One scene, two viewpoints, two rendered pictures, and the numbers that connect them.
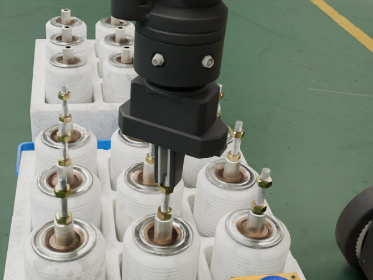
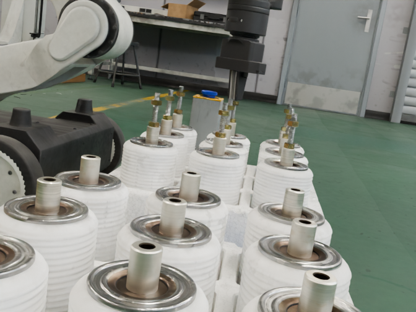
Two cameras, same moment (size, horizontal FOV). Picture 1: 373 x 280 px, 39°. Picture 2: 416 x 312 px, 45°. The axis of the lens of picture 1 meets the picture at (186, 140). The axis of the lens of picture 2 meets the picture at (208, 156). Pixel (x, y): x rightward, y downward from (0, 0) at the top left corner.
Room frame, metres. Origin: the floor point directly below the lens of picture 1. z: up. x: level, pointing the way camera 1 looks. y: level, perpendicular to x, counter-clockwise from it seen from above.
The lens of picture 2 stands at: (1.54, 0.34, 0.41)
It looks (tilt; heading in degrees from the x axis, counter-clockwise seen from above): 11 degrees down; 199
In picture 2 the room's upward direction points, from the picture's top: 8 degrees clockwise
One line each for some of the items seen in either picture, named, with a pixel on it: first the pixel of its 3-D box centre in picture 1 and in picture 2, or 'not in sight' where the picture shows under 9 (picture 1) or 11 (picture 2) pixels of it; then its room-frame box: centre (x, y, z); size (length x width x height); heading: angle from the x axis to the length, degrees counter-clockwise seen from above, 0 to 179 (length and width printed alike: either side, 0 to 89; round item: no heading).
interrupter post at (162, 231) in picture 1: (163, 225); (229, 129); (0.49, 0.02, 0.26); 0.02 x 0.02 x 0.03
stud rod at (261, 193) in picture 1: (261, 195); (179, 103); (0.52, -0.10, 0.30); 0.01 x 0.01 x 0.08
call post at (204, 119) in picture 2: not in sight; (199, 158); (0.34, -0.10, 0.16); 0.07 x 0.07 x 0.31; 14
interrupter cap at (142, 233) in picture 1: (162, 234); (229, 135); (0.49, 0.02, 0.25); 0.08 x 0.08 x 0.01
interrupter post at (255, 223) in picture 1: (256, 220); (176, 121); (0.52, -0.10, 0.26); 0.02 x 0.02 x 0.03
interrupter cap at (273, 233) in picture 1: (254, 228); (176, 127); (0.52, -0.10, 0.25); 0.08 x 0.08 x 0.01
